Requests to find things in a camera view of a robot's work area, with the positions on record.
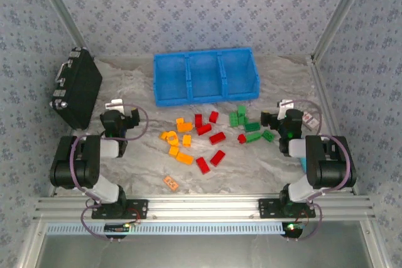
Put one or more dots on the small red lego brick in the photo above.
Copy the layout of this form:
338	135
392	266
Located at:
241	138

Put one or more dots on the small orange lego brick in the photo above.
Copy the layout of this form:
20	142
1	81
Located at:
164	136

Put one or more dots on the small yellow lego brick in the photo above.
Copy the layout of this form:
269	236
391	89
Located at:
179	120

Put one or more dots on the long orange lego brick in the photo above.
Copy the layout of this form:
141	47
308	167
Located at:
184	158
185	127

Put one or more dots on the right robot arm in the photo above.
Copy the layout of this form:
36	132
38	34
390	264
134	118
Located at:
333	167

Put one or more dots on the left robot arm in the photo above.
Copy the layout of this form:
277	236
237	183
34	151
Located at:
63	170

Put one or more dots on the small white red card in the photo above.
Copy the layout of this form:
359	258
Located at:
309	121

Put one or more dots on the black carrying case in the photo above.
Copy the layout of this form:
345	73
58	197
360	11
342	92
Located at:
80	92

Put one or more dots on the blue three-compartment bin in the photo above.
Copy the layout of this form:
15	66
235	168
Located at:
204	98

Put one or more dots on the small orange tag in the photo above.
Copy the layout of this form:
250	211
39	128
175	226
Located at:
170	182

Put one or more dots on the metal sheet shelf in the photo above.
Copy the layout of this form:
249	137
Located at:
201	252

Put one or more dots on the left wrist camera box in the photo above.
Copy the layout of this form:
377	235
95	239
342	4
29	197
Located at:
113	104

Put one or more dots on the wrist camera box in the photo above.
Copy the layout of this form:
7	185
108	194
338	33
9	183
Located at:
113	104
284	103

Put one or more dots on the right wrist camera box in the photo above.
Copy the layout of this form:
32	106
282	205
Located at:
284	103

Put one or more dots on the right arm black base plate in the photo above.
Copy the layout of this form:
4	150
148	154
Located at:
267	208

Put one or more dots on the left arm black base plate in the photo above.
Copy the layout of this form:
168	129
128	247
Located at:
138	208

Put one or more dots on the aluminium mounting rail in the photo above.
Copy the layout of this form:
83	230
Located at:
201	208

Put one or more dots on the aluminium frame post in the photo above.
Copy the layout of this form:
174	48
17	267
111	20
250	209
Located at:
341	10
59	7

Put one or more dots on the aluminium lower frame bar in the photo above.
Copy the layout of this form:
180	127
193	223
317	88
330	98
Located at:
377	258
29	258

